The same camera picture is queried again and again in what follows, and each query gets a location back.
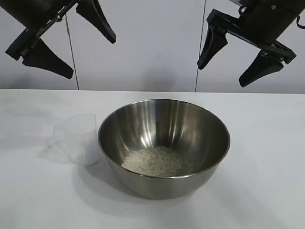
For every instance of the clear plastic measuring cup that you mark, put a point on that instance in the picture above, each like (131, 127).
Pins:
(83, 143)

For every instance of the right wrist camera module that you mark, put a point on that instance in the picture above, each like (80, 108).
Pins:
(236, 2)

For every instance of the white rice grains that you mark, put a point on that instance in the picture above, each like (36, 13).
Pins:
(157, 162)

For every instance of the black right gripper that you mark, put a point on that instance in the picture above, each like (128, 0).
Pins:
(264, 19)

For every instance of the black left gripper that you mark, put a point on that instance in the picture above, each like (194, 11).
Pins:
(35, 16)

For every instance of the stainless steel mixing bowl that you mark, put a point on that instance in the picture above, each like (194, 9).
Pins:
(164, 188)

